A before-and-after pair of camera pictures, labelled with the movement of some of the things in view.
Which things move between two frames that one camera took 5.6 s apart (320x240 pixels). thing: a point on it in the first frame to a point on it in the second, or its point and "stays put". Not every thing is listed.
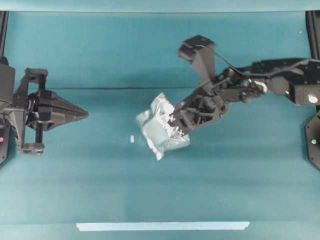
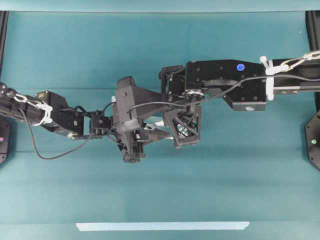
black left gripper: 43,110 to 130,137
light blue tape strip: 162,226 stays put
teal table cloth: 243,176 stays put
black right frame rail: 313,21 stays put
